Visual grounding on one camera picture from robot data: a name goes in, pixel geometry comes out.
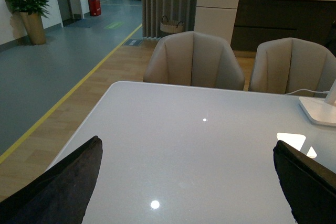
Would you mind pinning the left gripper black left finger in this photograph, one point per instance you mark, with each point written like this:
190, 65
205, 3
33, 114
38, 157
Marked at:
62, 193

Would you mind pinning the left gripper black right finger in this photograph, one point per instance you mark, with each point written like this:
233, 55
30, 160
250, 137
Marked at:
308, 186

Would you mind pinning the white desk lamp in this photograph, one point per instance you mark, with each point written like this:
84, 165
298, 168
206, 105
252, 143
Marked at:
319, 111

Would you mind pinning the beige chair right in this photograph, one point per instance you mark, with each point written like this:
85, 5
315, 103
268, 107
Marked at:
292, 65

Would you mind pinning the beige chair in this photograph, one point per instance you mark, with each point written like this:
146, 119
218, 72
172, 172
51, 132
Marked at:
195, 59
292, 65

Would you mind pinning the gray floor mat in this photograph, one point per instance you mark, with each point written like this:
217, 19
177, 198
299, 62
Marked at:
133, 42

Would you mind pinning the gold plant pot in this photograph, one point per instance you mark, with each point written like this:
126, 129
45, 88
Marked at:
34, 28

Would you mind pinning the beige chair left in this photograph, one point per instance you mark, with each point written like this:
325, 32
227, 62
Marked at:
195, 59

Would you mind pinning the dark kitchen counter cabinet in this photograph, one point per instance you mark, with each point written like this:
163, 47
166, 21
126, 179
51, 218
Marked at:
258, 21

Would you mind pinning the green potted plant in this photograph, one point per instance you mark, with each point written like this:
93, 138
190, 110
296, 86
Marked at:
29, 6

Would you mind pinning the red cabinet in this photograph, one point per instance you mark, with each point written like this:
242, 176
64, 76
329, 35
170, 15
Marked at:
94, 7

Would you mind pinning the white pillar cabinet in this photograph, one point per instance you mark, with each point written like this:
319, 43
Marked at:
216, 17

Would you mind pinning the gray curtain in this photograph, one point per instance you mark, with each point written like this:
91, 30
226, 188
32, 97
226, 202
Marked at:
168, 3

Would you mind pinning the woven basket with handles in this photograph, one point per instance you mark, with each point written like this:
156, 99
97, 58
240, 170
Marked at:
171, 26

